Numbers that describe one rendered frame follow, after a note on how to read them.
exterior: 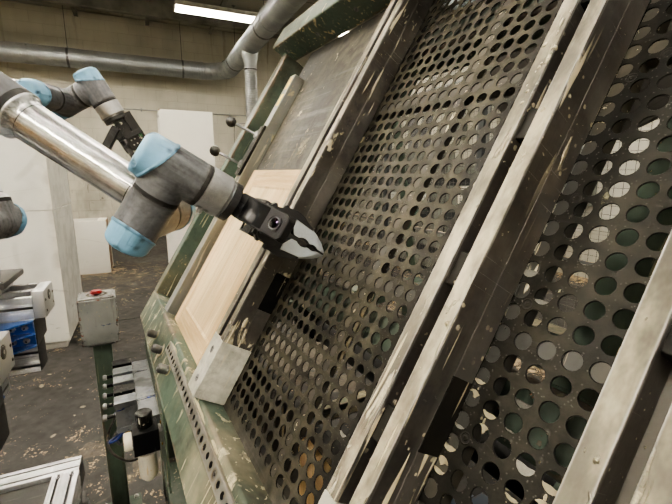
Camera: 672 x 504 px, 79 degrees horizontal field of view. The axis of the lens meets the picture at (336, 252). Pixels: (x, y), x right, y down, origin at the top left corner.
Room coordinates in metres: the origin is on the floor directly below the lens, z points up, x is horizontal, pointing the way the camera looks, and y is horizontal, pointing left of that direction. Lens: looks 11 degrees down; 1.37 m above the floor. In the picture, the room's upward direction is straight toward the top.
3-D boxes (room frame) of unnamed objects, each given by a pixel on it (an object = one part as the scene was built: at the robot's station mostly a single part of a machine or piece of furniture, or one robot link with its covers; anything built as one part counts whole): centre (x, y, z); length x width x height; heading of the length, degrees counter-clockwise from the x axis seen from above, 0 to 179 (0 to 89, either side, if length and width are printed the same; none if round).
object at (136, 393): (1.07, 0.60, 0.69); 0.50 x 0.14 x 0.24; 29
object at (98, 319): (1.42, 0.87, 0.84); 0.12 x 0.12 x 0.18; 29
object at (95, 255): (5.55, 3.47, 0.36); 0.58 x 0.45 x 0.72; 115
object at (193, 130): (5.10, 1.83, 1.03); 0.61 x 0.58 x 2.05; 25
